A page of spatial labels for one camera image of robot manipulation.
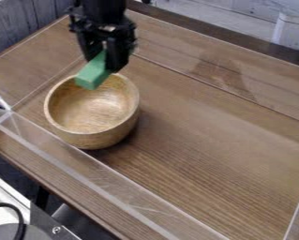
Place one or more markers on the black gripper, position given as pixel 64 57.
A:
pixel 99 21

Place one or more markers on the green rectangular block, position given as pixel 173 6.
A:
pixel 93 73

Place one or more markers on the brown wooden bowl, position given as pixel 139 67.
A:
pixel 92 119

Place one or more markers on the white container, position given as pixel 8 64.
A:
pixel 286 31

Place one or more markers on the clear acrylic front wall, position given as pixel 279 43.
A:
pixel 103 194

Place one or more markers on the grey metal bracket with screw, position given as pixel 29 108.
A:
pixel 44 228

